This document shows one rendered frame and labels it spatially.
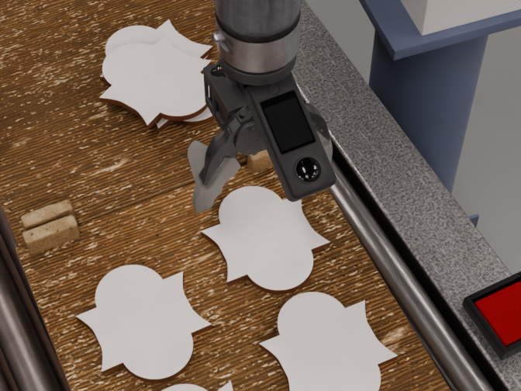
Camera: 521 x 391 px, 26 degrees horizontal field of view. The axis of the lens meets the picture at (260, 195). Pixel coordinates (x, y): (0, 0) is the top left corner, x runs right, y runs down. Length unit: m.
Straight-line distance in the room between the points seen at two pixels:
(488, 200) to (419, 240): 1.20
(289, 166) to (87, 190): 0.35
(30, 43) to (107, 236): 0.31
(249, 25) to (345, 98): 0.46
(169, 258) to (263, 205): 0.12
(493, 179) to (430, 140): 0.71
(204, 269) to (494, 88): 1.55
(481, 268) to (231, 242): 0.28
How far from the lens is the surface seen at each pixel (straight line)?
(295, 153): 1.03
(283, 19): 0.96
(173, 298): 1.20
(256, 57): 0.99
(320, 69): 1.44
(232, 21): 0.97
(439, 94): 1.74
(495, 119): 2.62
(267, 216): 1.26
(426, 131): 1.80
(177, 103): 1.32
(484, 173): 2.52
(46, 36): 1.47
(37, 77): 1.42
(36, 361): 1.22
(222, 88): 1.08
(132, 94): 1.34
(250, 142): 1.08
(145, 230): 1.26
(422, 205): 1.31
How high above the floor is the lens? 1.98
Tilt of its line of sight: 54 degrees down
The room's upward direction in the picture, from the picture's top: straight up
